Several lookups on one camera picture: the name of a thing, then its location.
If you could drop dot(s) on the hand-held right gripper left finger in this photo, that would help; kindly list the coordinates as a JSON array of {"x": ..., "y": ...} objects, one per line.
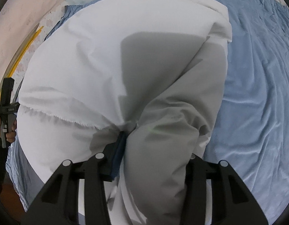
[{"x": 120, "y": 150}]

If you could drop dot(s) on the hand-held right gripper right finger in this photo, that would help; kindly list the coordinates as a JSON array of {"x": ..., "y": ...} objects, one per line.
[{"x": 194, "y": 168}]

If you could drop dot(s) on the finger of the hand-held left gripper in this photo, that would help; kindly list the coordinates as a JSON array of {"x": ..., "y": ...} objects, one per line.
[{"x": 8, "y": 89}]

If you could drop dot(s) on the person's left hand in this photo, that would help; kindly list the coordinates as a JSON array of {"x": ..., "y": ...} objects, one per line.
[{"x": 10, "y": 136}]

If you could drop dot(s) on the yellow strip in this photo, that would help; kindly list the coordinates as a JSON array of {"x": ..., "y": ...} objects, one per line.
[{"x": 29, "y": 42}]

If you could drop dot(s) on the floral print mattress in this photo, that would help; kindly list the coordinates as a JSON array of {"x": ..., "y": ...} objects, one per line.
[{"x": 53, "y": 14}]

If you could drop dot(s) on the blue bed sheet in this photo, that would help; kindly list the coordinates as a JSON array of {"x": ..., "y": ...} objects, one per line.
[{"x": 252, "y": 98}]

